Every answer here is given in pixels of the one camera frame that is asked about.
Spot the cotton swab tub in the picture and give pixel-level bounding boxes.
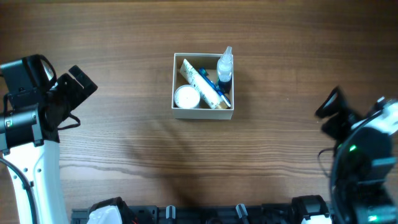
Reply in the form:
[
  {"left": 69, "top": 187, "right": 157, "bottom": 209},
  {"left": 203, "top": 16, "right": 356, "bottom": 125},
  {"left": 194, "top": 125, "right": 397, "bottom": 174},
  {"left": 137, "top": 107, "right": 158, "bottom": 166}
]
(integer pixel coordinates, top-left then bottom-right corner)
[{"left": 174, "top": 85, "right": 201, "bottom": 109}]

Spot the blue white toothbrush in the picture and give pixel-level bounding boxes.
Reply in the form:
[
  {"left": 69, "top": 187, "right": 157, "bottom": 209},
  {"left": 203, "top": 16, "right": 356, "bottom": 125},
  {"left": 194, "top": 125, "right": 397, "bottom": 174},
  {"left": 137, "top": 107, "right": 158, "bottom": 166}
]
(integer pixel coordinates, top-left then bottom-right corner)
[{"left": 198, "top": 67, "right": 231, "bottom": 108}]

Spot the clear spray bottle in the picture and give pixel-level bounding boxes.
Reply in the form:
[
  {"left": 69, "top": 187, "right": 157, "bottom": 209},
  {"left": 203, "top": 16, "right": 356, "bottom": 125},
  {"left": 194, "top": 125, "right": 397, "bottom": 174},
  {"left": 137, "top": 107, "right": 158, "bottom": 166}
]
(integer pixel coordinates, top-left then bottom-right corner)
[{"left": 216, "top": 46, "right": 233, "bottom": 93}]

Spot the white leaf-print tube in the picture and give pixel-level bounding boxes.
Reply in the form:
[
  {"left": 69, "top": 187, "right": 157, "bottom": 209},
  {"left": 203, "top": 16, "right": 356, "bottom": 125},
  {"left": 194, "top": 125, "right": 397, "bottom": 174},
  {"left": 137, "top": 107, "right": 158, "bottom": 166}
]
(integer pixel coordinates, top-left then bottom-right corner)
[{"left": 180, "top": 59, "right": 229, "bottom": 110}]

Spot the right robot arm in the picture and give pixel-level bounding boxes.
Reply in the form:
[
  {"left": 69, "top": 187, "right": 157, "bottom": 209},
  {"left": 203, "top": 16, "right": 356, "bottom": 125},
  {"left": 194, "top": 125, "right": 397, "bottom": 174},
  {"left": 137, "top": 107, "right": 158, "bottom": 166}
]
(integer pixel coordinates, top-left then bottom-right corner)
[{"left": 289, "top": 87, "right": 397, "bottom": 223}]

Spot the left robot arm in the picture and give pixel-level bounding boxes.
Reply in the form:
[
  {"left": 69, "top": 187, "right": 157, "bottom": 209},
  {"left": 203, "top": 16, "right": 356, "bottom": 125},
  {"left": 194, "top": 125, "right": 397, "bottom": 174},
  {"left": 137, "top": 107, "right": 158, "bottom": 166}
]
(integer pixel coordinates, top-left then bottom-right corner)
[{"left": 1, "top": 54, "right": 98, "bottom": 223}]

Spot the white cardboard box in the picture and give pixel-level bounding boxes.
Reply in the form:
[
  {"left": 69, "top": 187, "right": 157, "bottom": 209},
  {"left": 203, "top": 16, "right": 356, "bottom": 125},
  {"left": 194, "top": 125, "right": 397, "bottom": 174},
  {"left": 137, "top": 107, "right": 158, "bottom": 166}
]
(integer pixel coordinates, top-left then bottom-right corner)
[{"left": 171, "top": 53, "right": 235, "bottom": 120}]

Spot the black right camera cable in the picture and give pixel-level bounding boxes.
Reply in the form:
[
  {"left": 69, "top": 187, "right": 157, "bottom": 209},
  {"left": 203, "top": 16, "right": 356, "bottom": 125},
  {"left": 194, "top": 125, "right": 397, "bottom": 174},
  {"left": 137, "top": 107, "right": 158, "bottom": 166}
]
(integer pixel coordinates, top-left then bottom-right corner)
[{"left": 317, "top": 147, "right": 336, "bottom": 178}]

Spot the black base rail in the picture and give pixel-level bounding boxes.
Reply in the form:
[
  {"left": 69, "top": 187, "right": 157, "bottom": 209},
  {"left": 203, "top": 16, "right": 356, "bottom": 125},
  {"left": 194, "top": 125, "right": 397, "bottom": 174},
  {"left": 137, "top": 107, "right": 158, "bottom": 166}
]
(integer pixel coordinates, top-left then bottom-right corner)
[{"left": 71, "top": 196, "right": 332, "bottom": 224}]

